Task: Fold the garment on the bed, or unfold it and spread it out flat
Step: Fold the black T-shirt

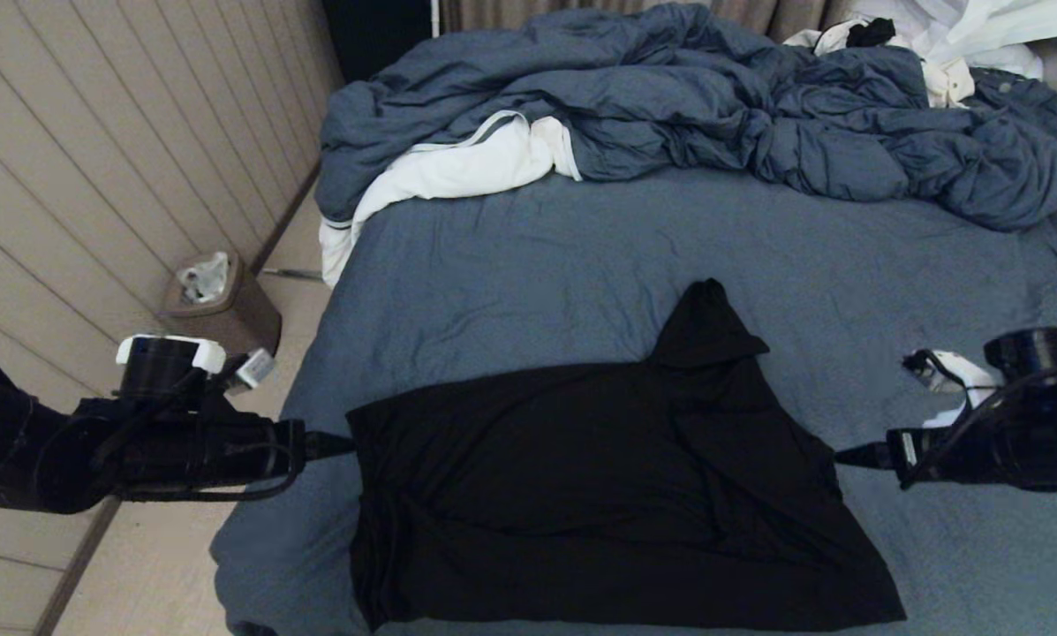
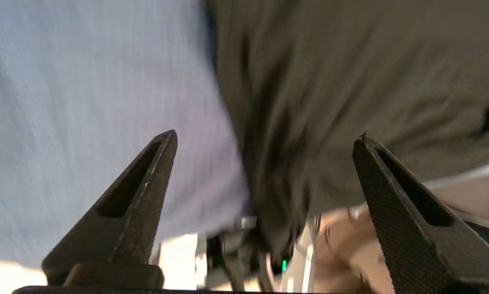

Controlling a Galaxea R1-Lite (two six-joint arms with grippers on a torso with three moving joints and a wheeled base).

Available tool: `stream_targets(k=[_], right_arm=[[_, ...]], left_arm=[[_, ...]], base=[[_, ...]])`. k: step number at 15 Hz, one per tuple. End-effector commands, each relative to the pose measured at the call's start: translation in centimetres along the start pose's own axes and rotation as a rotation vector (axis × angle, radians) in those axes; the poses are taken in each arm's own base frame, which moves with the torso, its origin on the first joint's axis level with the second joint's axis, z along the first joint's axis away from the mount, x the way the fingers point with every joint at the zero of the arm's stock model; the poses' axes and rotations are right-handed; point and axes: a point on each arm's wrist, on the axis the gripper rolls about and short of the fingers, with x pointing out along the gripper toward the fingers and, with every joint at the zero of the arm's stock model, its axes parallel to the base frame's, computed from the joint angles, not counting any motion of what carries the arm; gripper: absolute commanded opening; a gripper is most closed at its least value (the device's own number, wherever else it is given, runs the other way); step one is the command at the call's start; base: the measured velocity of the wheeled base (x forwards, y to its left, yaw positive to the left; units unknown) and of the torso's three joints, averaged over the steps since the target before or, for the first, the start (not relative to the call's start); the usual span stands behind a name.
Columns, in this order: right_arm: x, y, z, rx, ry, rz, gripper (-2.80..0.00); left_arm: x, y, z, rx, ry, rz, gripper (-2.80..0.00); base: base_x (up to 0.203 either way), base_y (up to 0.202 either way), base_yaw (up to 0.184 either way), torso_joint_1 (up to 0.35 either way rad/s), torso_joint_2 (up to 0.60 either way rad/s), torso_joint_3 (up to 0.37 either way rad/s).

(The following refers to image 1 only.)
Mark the small black garment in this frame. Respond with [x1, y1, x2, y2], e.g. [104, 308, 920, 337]
[846, 18, 897, 48]

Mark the white quilt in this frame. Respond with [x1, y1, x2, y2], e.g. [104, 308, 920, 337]
[320, 110, 582, 291]

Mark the bed with blue sheet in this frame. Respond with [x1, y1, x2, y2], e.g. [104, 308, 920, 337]
[211, 166, 1057, 636]

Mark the crumpled blue duvet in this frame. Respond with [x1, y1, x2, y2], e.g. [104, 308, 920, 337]
[316, 3, 1057, 232]

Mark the beige curtain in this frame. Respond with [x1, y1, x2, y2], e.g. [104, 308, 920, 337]
[440, 0, 851, 45]

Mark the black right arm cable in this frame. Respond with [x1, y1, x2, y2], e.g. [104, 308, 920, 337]
[899, 349, 1057, 491]

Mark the white crumpled garment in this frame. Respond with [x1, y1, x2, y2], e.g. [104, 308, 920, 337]
[784, 0, 1057, 80]

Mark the brown trash bin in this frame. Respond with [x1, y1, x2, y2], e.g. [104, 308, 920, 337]
[159, 254, 283, 359]

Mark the dark cabinet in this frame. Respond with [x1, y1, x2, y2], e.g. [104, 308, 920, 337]
[321, 0, 434, 85]

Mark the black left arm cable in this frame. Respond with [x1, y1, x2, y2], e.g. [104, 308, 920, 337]
[0, 338, 304, 504]

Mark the black t-shirt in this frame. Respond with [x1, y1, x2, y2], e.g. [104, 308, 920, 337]
[344, 278, 907, 632]

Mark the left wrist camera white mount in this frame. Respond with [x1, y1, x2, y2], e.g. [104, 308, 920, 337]
[115, 334, 277, 400]

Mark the cream buttoned shirt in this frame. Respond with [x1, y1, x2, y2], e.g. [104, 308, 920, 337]
[921, 57, 977, 109]

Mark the dark blue denim garment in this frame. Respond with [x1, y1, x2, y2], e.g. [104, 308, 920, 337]
[970, 66, 1057, 178]

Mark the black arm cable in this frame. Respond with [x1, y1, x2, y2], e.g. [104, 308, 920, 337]
[899, 349, 1057, 491]
[0, 338, 304, 504]

